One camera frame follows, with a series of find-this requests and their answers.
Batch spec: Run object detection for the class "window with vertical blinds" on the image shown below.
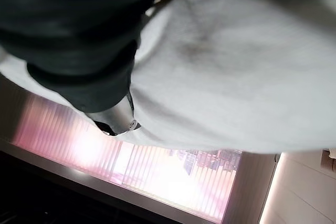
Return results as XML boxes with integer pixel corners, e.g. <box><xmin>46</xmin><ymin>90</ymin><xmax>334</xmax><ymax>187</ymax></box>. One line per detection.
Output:
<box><xmin>10</xmin><ymin>96</ymin><xmax>243</xmax><ymax>221</ymax></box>

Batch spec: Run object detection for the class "white bed sheet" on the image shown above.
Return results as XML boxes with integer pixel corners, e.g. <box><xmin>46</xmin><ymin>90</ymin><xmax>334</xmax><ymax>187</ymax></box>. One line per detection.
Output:
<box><xmin>0</xmin><ymin>0</ymin><xmax>336</xmax><ymax>156</ymax></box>

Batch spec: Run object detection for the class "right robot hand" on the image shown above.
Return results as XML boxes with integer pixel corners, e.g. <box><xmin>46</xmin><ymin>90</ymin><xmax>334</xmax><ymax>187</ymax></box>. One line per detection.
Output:
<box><xmin>0</xmin><ymin>0</ymin><xmax>200</xmax><ymax>137</ymax></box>

